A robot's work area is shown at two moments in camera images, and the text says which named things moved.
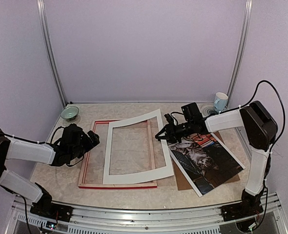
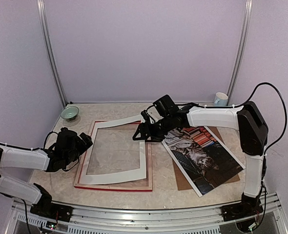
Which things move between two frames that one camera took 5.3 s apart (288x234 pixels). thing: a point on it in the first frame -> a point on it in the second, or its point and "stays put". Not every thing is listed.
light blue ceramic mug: [220, 101] stays put
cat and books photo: [205, 162] stays put
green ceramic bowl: [70, 113] stays put
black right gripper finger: [168, 128] -> [143, 131]
